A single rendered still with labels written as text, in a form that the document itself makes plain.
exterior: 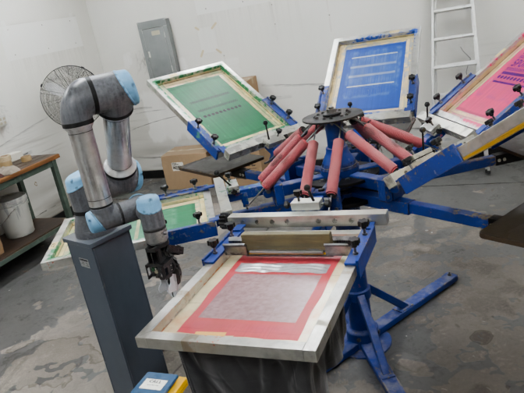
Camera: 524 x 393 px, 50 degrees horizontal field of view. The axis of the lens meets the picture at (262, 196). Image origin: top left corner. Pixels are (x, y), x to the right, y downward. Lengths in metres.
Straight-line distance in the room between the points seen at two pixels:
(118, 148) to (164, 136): 5.26
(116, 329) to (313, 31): 4.57
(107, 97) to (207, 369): 0.91
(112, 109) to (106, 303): 0.74
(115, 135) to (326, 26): 4.45
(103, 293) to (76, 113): 0.71
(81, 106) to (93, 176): 0.22
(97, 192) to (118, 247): 0.36
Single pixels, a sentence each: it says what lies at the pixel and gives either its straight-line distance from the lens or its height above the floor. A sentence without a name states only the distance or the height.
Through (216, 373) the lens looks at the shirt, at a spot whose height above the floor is 0.81.
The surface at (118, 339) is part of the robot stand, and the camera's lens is 2.24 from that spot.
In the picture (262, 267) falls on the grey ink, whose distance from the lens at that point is 2.12.
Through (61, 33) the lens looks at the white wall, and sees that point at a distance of 7.06.
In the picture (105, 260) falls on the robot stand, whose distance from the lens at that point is 2.13.
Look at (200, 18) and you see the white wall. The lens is 6.68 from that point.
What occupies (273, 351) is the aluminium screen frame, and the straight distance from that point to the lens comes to 1.62.
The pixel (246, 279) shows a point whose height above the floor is 0.96.
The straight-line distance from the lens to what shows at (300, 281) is 1.99.
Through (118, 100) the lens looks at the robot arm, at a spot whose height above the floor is 1.68.
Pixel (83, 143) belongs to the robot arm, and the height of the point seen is 1.58.
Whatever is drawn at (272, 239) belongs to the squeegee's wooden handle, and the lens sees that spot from 2.15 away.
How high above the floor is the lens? 1.88
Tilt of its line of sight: 19 degrees down
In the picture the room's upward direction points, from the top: 11 degrees counter-clockwise
